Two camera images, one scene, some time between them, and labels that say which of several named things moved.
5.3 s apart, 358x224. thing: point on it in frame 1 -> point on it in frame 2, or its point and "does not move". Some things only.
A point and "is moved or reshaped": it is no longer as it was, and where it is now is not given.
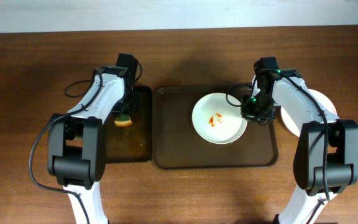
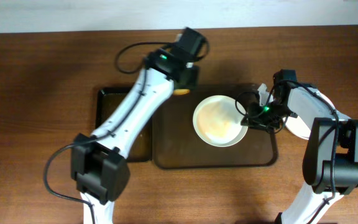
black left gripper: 125,111 -> 190,78
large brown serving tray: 176,145 does not move
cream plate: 217,117 does not move
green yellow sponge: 124,121 is moved or reshaped
